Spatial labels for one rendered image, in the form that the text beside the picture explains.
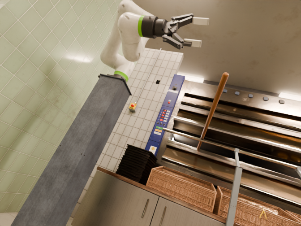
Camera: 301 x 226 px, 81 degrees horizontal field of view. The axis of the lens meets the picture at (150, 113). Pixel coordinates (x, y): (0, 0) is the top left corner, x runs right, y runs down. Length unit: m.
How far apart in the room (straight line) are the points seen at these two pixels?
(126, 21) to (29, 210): 1.13
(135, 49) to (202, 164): 1.54
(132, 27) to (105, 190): 1.28
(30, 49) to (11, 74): 0.22
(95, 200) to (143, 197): 0.40
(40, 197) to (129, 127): 1.40
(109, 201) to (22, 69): 1.20
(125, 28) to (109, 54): 0.62
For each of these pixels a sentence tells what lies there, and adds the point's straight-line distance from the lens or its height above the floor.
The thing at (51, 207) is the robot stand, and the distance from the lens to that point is 1.23.
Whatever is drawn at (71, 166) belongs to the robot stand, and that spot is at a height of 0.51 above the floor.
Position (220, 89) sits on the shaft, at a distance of 1.05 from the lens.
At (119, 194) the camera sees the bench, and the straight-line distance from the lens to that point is 1.61.
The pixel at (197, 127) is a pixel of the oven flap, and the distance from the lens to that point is 2.11.
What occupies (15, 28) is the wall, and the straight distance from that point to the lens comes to 1.54.
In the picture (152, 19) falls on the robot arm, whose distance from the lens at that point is 0.86.
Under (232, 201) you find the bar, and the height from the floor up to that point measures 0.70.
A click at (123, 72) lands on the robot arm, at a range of 1.46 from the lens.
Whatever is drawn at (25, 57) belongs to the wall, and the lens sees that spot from 1.58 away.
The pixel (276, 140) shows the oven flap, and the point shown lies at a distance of 2.39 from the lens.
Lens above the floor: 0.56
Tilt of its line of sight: 22 degrees up
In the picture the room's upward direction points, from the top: 23 degrees clockwise
